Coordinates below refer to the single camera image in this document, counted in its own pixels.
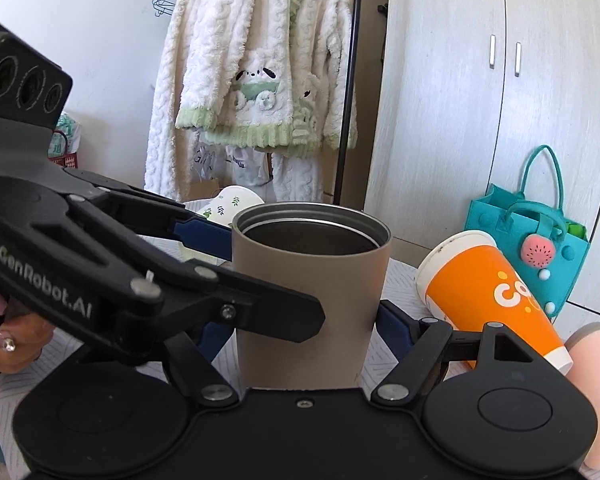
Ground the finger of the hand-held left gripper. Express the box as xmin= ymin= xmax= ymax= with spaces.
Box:
xmin=130 ymin=254 xmax=327 ymax=344
xmin=64 ymin=166 xmax=234 ymax=262

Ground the green tissue pack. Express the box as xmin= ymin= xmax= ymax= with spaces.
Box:
xmin=47 ymin=111 xmax=84 ymax=157

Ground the white green-trim fluffy jacket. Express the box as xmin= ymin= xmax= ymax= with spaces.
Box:
xmin=175 ymin=0 xmax=359 ymax=153

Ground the person's left hand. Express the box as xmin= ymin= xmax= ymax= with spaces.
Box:
xmin=0 ymin=275 xmax=57 ymax=377

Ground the red basket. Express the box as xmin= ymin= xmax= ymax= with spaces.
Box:
xmin=47 ymin=152 xmax=82 ymax=169

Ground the orange paper cup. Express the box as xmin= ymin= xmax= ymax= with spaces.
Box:
xmin=416 ymin=230 xmax=573 ymax=376

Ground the white leaf-print paper cup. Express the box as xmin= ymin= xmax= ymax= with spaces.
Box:
xmin=182 ymin=186 xmax=266 ymax=263

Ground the light wooden wardrobe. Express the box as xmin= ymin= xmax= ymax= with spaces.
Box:
xmin=362 ymin=0 xmax=600 ymax=321

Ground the black coat rack pole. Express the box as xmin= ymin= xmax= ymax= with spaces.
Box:
xmin=332 ymin=0 xmax=366 ymax=203

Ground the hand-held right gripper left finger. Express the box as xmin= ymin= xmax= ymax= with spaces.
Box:
xmin=162 ymin=321 xmax=241 ymax=406

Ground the white fluffy robe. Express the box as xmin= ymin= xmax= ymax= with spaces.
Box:
xmin=144 ymin=0 xmax=331 ymax=206

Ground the teal felt handbag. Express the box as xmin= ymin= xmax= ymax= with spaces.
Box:
xmin=464 ymin=145 xmax=591 ymax=318

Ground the beige steel tumbler cup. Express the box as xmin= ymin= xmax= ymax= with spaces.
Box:
xmin=231 ymin=202 xmax=393 ymax=391

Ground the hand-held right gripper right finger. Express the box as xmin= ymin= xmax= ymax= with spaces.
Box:
xmin=370 ymin=300 xmax=548 ymax=406

